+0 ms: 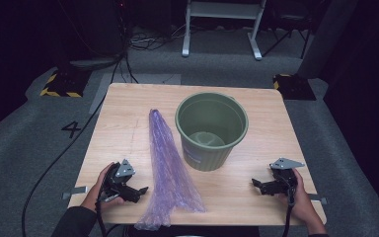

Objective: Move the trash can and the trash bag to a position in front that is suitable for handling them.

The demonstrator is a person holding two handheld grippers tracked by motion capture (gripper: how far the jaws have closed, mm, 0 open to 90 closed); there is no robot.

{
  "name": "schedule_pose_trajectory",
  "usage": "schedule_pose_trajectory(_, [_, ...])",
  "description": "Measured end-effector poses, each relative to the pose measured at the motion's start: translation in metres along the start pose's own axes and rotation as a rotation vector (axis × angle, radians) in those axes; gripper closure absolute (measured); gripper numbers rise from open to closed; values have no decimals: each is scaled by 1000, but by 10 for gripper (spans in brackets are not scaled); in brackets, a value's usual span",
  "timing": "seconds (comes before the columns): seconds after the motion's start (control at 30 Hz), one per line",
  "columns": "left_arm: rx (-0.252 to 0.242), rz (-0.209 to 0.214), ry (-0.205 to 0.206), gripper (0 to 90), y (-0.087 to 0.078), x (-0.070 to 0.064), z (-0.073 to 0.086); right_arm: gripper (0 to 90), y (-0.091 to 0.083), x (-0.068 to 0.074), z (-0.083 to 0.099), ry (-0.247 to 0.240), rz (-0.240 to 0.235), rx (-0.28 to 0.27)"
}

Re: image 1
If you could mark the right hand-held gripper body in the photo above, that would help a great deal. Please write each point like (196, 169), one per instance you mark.
(284, 179)

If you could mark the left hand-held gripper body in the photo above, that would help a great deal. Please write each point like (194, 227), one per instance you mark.
(120, 177)

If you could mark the purple plastic bag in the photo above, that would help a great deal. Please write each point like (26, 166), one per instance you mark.
(169, 171)

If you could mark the green plastic bucket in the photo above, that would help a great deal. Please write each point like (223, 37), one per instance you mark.
(210, 154)

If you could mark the person's left hand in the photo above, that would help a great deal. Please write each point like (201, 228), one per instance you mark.
(93, 194)

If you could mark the person's right hand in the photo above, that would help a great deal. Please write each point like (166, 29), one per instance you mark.
(304, 204)

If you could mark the black yellow striped base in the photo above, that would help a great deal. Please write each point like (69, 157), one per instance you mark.
(294, 87)
(65, 84)

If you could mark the grey upright column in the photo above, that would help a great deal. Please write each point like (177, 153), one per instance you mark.
(325, 39)

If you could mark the black tripod stand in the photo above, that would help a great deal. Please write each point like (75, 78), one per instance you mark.
(289, 31)

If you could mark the grey metal table bracket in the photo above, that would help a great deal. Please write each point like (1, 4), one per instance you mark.
(318, 198)
(75, 192)

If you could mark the white metal stand frame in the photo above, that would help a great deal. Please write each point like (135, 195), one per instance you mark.
(223, 10)

